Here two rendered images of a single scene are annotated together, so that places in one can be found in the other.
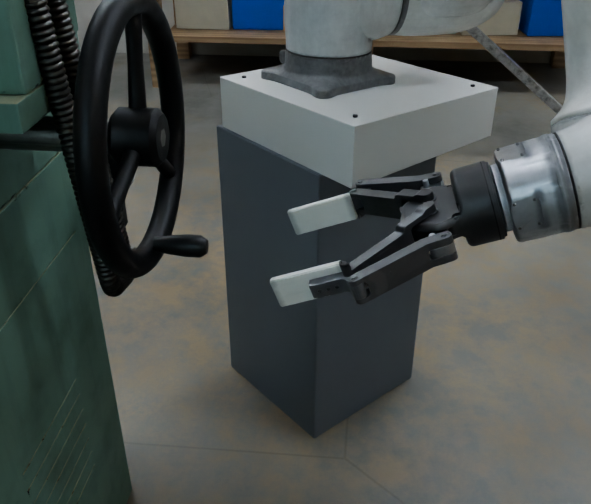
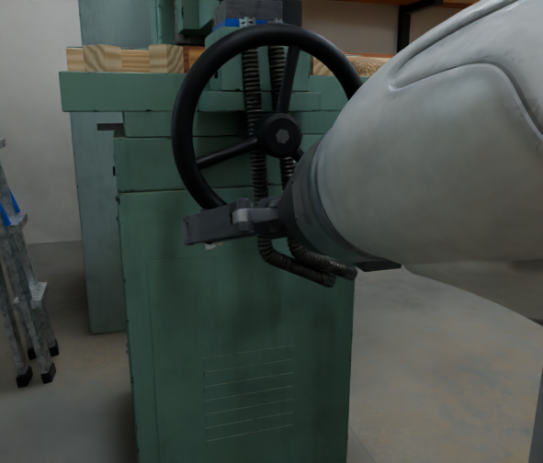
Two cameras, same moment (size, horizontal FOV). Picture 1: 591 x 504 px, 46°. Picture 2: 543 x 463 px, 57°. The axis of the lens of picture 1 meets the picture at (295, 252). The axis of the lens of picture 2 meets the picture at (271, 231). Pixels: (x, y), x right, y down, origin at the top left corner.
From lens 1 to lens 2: 0.66 m
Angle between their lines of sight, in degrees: 63
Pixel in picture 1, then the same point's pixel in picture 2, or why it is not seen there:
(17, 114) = (208, 98)
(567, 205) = (311, 186)
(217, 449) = not seen: outside the picture
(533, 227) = (302, 220)
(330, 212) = not seen: hidden behind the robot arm
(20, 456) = (206, 344)
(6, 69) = (219, 74)
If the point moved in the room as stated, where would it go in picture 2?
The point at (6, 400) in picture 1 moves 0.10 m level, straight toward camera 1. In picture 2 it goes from (206, 299) to (163, 318)
